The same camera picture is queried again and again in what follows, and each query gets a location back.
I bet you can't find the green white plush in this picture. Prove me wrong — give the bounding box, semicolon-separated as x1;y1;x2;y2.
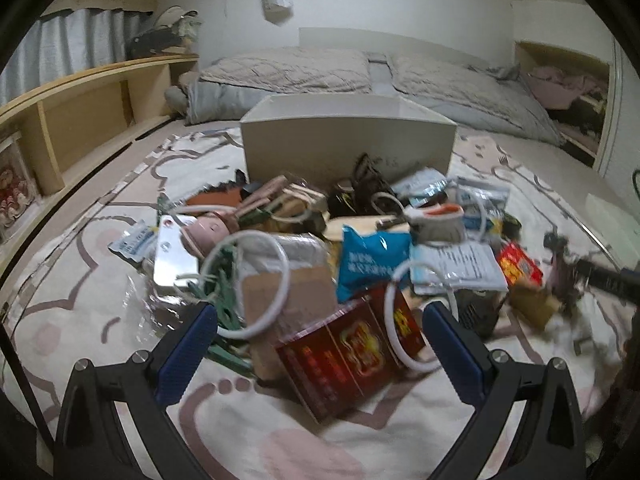
175;15;206;43

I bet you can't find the grey quilt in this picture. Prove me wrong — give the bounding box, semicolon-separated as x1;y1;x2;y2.
165;47;563;146

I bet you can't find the white plastic ring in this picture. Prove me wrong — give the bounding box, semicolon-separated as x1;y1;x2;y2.
384;264;457;374
372;191;407;217
205;230;292;342

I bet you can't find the black bag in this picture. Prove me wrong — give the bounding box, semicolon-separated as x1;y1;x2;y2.
125;27;188;58

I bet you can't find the white louvred door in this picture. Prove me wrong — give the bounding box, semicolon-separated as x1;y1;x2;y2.
597;42;640;196

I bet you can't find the silver foil packet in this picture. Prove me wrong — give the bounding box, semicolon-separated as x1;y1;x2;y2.
392;169;448;201

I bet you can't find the pink clothes pile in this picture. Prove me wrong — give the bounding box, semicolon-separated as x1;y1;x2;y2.
522;65;601;111

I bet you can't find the pink handheld fan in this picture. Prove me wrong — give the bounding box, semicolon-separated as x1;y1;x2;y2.
180;212;238;256

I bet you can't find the printed clear packet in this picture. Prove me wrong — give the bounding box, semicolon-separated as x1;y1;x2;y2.
410;242;508;295

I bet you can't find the blue tissue pack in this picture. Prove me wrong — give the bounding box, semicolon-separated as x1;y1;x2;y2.
336;225;413;303

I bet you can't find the dark clothes pile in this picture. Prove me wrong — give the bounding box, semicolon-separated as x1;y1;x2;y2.
550;97;608;151

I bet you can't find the brown cord bundle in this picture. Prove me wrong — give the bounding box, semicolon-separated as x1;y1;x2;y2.
350;152;396;196

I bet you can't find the white headboard panel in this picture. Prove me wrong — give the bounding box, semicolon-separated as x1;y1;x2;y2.
299;27;516;68

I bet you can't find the silver clear packet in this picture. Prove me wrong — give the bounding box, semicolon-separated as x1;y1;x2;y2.
245;235;328;281

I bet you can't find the brown leather pouch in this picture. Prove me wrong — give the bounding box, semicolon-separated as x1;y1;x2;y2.
185;182;251;211

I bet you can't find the white cap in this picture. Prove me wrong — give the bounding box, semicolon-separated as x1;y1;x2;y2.
152;6;201;28

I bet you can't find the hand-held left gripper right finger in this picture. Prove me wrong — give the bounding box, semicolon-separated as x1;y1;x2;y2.
421;301;593;480

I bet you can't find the small red packet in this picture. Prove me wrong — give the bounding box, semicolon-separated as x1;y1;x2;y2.
496;241;544;288

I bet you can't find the black mesh item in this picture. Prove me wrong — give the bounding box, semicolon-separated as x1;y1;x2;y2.
457;287;506;338

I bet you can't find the pink flower display box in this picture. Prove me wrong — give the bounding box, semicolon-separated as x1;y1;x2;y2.
0;132;43;246

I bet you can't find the beige orange knit pouch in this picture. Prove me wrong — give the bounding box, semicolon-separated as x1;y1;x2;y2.
405;202;468;246

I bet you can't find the white cardboard box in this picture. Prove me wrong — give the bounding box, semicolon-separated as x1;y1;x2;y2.
239;92;458;196

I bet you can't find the grey curtain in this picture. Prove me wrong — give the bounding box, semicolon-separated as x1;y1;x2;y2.
0;7;156;106

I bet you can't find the pink strap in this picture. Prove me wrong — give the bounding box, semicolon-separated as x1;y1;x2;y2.
240;175;292;211

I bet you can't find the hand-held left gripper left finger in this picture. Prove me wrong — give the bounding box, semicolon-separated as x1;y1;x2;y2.
52;301;221;480

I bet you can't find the wooden shelf unit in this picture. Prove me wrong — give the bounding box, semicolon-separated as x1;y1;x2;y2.
0;55;201;241

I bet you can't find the cartoon printed blanket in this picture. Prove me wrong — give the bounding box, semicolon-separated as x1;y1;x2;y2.
0;127;640;480

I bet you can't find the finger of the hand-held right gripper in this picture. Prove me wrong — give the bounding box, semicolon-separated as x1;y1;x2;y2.
544;232;576;263

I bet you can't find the kraft paper card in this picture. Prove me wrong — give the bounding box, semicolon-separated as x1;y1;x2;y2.
242;265;336;381

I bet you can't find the brown wooden block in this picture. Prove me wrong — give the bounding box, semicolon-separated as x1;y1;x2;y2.
510;282;561;331

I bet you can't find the blue white packet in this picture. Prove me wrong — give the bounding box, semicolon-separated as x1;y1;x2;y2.
109;224;161;261

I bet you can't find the wooden wall niche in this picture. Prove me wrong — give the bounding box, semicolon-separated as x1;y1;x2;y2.
515;40;613;166

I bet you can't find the clear zip packet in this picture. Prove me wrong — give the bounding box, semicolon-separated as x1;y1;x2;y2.
450;177;511;231

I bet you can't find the wooden spatula with cord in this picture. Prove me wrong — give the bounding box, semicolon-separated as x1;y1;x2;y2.
325;215;408;249

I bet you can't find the dark red box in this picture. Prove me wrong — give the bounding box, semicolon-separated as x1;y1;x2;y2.
275;302;401;423
367;287;427;366

